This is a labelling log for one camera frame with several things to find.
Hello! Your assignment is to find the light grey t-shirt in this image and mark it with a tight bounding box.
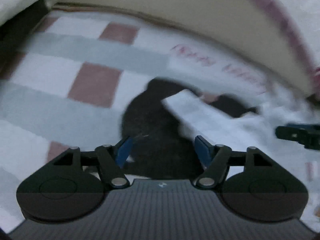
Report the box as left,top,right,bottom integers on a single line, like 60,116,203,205
161,89,320,170

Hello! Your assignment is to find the checkered dog rug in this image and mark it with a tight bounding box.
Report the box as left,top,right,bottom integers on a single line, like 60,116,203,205
0,4,320,233

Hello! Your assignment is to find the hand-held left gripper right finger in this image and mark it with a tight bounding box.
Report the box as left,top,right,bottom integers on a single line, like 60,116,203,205
194,135,274,190

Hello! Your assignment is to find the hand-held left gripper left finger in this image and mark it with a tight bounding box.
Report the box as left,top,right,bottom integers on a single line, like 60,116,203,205
50,137,133,189

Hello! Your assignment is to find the beige bed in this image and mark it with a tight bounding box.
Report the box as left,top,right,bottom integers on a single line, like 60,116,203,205
45,0,320,98

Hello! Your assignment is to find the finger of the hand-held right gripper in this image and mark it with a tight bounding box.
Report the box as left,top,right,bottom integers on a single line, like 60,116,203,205
275,124,320,151

